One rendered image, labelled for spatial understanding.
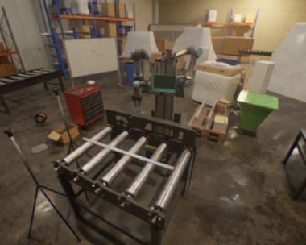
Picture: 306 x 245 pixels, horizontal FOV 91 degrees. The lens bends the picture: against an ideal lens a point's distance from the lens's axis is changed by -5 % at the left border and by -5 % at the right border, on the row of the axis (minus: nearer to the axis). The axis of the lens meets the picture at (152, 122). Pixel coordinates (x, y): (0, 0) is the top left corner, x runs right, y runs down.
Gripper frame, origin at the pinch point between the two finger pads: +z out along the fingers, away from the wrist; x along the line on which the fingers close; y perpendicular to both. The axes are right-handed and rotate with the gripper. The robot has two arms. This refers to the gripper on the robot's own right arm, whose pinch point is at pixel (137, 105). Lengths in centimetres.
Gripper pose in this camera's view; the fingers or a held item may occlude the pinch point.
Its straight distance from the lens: 215.4
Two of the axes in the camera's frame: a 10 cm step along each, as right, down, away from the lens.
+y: 4.5, -4.5, 7.7
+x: -8.9, -2.3, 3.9
